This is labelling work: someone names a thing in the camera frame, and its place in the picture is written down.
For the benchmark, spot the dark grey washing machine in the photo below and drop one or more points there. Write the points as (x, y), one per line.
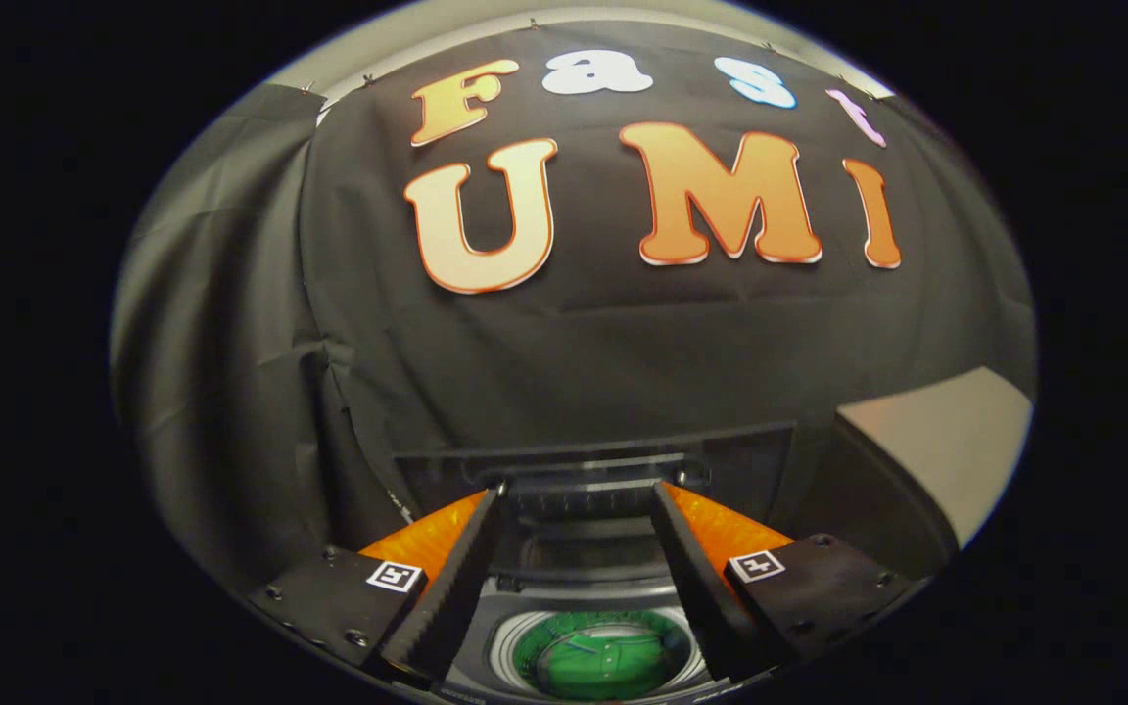
(574, 587)

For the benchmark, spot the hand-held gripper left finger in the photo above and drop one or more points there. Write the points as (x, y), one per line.
(451, 607)

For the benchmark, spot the black backdrop cloth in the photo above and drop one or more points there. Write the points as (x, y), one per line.
(623, 343)

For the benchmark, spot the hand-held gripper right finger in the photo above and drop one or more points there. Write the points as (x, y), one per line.
(701, 607)

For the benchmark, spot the green polo shirt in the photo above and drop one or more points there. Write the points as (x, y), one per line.
(603, 661)

